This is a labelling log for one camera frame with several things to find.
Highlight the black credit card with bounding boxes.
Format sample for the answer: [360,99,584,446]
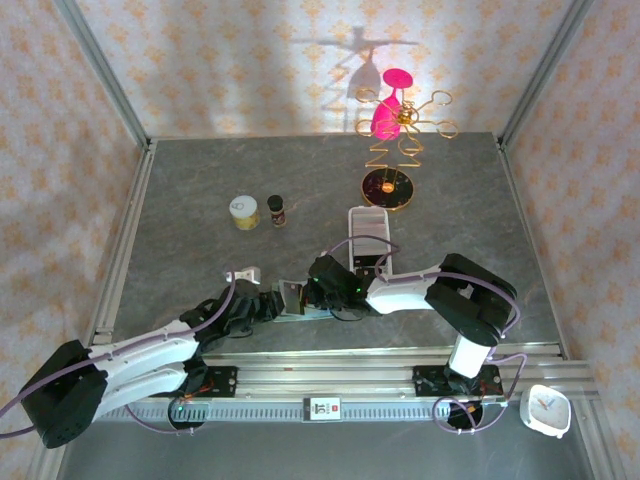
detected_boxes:
[279,280,305,316]

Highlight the mint green card holder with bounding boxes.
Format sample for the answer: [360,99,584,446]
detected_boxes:
[272,279,342,325]

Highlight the white slotted plastic basket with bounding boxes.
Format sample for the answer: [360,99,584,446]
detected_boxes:
[347,204,392,276]

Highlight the dark spice bottle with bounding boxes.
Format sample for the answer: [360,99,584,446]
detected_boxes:
[265,194,288,230]

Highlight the yellow can with white lid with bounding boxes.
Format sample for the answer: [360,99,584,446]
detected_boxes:
[228,194,262,232]

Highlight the white label with red mark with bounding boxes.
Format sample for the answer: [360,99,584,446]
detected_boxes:
[301,395,344,423]

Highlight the pink wine glass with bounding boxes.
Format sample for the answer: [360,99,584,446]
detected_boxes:
[370,68,415,142]

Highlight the white square alarm clock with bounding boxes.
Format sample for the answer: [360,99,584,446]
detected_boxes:
[518,383,573,441]

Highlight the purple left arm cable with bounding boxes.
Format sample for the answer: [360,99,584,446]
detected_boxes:
[0,272,237,439]

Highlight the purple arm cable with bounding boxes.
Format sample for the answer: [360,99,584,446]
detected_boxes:
[319,238,529,437]
[0,272,237,439]

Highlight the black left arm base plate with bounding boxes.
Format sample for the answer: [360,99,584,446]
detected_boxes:
[149,365,239,402]

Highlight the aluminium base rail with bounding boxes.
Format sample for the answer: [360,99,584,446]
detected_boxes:
[199,341,597,402]

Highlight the grey slotted cable duct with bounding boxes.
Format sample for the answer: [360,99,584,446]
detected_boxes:
[89,400,507,425]

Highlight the gold wire glass rack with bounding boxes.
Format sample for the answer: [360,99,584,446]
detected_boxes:
[353,88,460,213]

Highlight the aluminium side rail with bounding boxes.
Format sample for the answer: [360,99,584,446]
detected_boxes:
[494,137,572,359]
[86,139,159,347]

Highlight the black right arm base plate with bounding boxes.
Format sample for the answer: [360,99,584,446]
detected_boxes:
[411,364,502,402]

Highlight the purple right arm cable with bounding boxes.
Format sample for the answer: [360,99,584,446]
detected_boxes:
[319,238,529,437]

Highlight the aluminium frame post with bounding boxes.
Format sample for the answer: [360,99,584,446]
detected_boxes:
[51,0,153,152]
[498,0,597,149]

